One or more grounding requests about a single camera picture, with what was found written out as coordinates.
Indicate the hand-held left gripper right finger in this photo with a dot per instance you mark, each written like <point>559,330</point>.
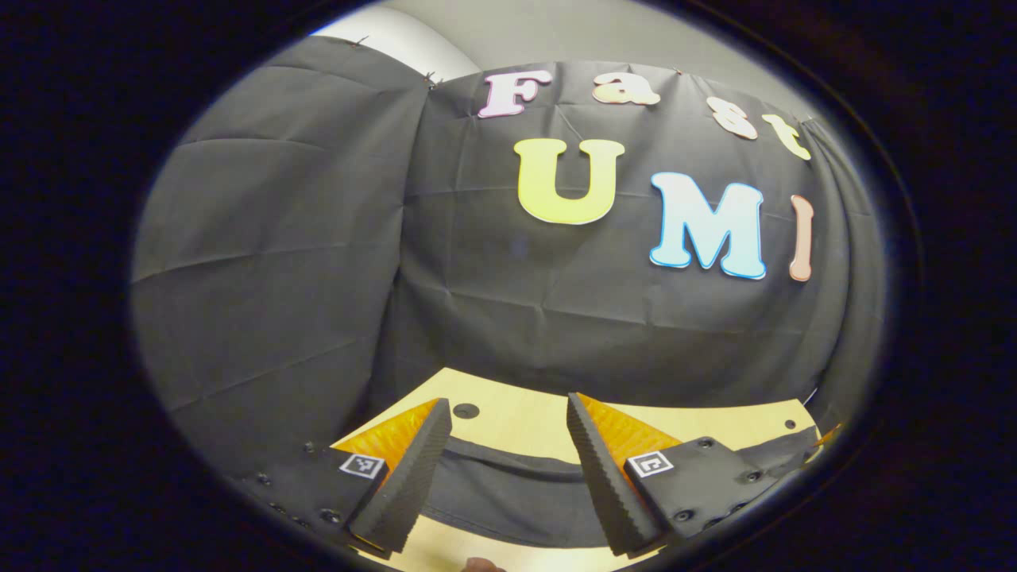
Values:
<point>604,477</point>

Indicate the black backdrop cloth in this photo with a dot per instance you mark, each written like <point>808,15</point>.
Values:
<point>278,278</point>

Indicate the dark grey jeans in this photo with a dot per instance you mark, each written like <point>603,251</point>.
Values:
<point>508,492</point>

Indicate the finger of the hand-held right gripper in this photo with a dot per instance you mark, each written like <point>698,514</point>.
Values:
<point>829,436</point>

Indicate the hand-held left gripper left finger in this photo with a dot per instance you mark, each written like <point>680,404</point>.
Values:
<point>413,477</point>

